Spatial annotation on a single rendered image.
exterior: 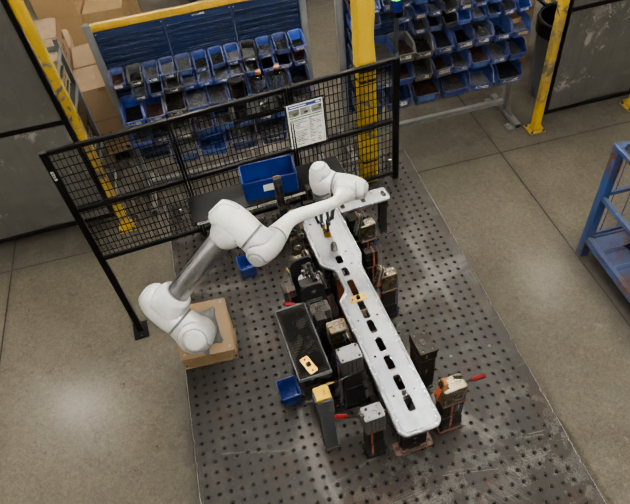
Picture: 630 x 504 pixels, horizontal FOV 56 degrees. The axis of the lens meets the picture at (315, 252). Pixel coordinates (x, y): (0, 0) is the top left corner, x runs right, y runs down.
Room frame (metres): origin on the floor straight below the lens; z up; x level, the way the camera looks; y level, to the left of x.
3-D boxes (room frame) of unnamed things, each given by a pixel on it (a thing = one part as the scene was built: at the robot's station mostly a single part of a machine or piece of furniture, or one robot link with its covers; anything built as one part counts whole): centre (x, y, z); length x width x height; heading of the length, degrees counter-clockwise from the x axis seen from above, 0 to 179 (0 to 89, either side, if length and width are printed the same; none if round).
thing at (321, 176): (2.14, -0.09, 1.39); 0.13 x 0.11 x 0.16; 61
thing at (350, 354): (1.33, -0.08, 0.90); 0.13 x 0.10 x 0.41; 102
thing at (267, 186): (2.53, 0.20, 1.09); 0.30 x 0.17 x 0.13; 97
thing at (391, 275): (1.78, -0.33, 0.87); 0.12 x 0.09 x 0.35; 102
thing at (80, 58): (4.88, 1.85, 0.52); 1.21 x 0.81 x 1.05; 12
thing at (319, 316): (1.55, 0.02, 0.90); 0.05 x 0.05 x 0.40; 12
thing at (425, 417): (1.67, -0.18, 1.00); 1.38 x 0.22 x 0.02; 12
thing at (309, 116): (2.70, -0.05, 1.30); 0.23 x 0.02 x 0.31; 102
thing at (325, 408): (1.14, 0.05, 0.92); 0.08 x 0.08 x 0.44; 12
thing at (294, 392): (1.39, 0.21, 0.74); 0.11 x 0.10 x 0.09; 12
